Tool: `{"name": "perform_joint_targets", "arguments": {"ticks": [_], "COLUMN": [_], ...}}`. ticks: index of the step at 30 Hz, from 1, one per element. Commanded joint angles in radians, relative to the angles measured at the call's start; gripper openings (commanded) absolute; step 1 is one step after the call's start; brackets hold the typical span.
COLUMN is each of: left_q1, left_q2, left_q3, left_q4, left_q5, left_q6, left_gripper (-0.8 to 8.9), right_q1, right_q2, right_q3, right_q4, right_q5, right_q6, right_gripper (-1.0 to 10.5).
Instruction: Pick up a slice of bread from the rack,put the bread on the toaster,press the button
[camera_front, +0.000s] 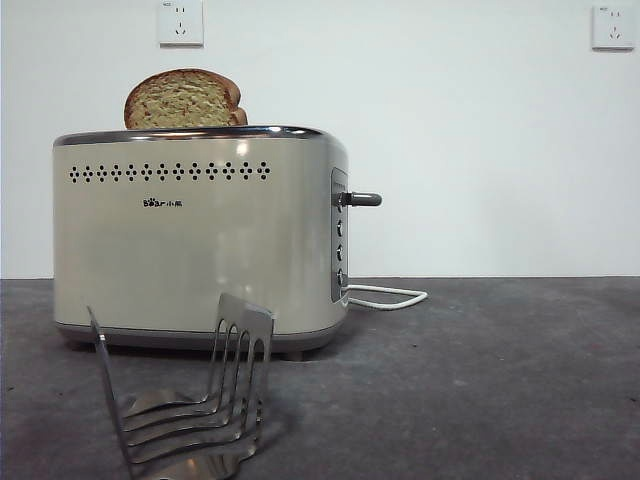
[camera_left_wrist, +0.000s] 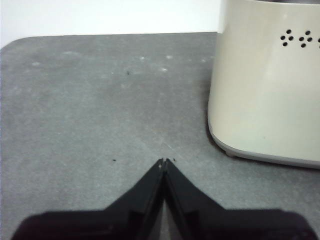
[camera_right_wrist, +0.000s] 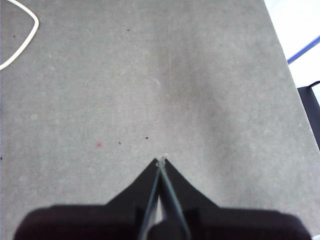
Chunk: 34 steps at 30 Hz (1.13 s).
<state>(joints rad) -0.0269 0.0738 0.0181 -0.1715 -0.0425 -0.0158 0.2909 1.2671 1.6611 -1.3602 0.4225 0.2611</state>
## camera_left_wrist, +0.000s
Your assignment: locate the cream two-slot toaster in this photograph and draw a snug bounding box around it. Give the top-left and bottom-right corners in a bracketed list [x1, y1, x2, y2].
[206, 0, 320, 170]

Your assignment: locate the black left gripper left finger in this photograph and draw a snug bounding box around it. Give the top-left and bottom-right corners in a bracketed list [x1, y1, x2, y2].
[11, 158, 166, 240]

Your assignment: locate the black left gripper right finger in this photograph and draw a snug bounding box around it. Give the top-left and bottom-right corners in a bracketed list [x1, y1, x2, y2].
[163, 158, 317, 240]

